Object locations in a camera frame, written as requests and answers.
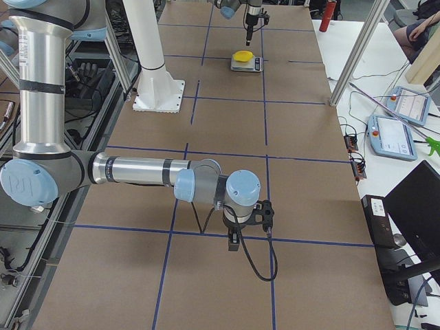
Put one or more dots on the near teach pendant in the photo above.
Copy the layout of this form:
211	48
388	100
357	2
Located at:
391	138

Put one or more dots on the silver digital kitchen scale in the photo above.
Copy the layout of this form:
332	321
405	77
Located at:
255	65

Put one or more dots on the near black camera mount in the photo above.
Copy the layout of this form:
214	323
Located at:
264	216

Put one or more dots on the black monitor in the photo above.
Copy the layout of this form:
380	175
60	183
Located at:
413	205

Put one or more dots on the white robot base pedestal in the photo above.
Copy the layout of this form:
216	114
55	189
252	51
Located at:
157	90

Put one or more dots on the black box with label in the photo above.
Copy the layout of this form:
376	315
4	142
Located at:
378	221

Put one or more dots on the aluminium frame post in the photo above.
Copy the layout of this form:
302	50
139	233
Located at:
370	24

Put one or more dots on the red bottle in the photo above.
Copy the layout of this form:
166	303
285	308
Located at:
327	15

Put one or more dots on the seated person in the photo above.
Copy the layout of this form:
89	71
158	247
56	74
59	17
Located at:
414	37

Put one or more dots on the right orange connector board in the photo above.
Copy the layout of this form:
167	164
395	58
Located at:
358	165

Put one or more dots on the left orange connector board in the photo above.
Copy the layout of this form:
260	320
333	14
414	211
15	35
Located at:
351	142

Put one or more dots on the yellow mango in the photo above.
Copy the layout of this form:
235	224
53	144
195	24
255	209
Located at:
242	56

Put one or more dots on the orange connector board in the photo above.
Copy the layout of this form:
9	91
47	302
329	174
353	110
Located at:
358	165
351	142

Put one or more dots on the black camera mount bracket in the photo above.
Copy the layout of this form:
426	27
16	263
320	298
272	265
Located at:
264	16

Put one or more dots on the far teach pendant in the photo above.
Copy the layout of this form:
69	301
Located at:
409	104

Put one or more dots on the teach pendant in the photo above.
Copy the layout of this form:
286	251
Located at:
409	104
391	138

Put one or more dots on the brown paper table cover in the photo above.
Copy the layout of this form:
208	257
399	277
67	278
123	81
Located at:
136	259

